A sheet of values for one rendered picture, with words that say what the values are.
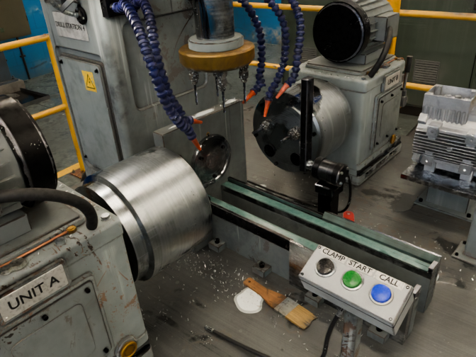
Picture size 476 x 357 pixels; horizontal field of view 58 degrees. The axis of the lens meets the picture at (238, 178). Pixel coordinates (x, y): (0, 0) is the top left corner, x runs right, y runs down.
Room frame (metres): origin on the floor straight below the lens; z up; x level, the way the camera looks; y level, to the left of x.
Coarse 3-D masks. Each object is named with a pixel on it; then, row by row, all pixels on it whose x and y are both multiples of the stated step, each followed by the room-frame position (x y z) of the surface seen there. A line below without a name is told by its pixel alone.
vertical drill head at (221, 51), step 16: (208, 0) 1.00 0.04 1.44; (224, 0) 1.00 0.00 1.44; (208, 16) 1.00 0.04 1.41; (224, 16) 1.00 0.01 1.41; (208, 32) 1.00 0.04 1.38; (224, 32) 1.00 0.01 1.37; (192, 48) 1.00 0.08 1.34; (208, 48) 0.98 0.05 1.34; (224, 48) 0.98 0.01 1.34; (240, 48) 1.00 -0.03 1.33; (192, 64) 0.97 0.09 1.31; (208, 64) 0.95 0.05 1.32; (224, 64) 0.95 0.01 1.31; (240, 64) 0.97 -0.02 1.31; (192, 80) 1.04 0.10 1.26; (224, 80) 0.97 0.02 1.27; (224, 96) 0.98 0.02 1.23; (224, 112) 0.98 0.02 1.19
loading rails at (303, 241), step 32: (224, 192) 1.09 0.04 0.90; (256, 192) 1.05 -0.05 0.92; (224, 224) 0.96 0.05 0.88; (256, 224) 0.88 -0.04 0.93; (288, 224) 0.93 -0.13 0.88; (320, 224) 0.88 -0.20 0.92; (352, 224) 0.85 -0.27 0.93; (256, 256) 0.88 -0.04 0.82; (288, 256) 0.81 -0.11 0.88; (352, 256) 0.80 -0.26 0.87; (384, 256) 0.75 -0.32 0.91; (416, 256) 0.73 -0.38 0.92; (416, 288) 0.63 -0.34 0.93
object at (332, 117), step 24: (264, 96) 1.22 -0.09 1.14; (288, 96) 1.15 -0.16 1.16; (336, 96) 1.21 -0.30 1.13; (264, 120) 1.20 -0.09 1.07; (288, 120) 1.15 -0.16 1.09; (312, 120) 1.10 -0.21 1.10; (336, 120) 1.15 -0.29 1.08; (264, 144) 1.21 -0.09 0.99; (288, 144) 1.15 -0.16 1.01; (312, 144) 1.10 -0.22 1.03; (336, 144) 1.16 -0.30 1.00; (288, 168) 1.15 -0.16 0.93
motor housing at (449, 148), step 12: (432, 120) 1.12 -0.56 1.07; (444, 120) 1.10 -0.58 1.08; (468, 120) 1.07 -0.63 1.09; (420, 132) 1.11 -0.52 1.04; (444, 132) 1.06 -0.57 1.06; (456, 132) 1.05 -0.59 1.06; (420, 144) 1.10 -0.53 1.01; (432, 144) 1.08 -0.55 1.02; (444, 144) 1.06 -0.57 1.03; (456, 144) 1.04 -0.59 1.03; (444, 156) 1.06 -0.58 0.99; (456, 156) 1.04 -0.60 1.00; (468, 156) 1.02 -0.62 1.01; (444, 168) 1.08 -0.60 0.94; (456, 168) 1.06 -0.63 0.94
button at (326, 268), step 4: (320, 260) 0.56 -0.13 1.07; (324, 260) 0.56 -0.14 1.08; (328, 260) 0.56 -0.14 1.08; (320, 264) 0.56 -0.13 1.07; (324, 264) 0.55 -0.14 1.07; (328, 264) 0.55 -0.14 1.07; (332, 264) 0.55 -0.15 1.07; (320, 268) 0.55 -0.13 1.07; (324, 268) 0.55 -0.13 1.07; (328, 268) 0.54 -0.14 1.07; (332, 268) 0.54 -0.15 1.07; (320, 272) 0.54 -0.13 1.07; (324, 272) 0.54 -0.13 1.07; (328, 272) 0.54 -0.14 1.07
